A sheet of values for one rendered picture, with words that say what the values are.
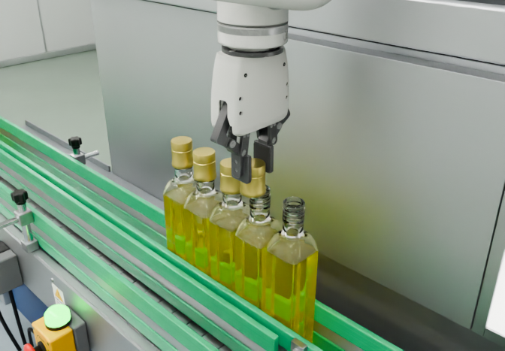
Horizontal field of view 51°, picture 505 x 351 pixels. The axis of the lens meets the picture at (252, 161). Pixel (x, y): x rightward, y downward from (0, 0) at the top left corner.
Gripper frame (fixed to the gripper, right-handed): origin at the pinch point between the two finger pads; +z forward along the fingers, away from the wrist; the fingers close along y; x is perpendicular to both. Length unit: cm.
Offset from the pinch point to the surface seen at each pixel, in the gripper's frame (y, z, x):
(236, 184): -0.9, 5.4, -4.2
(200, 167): 0.2, 4.6, -10.7
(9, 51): -190, 120, -587
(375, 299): -16.8, 26.6, 11.4
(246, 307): 2.5, 22.5, 1.4
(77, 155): -6, 22, -63
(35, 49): -222, 123, -587
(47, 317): 19.5, 33.9, -30.8
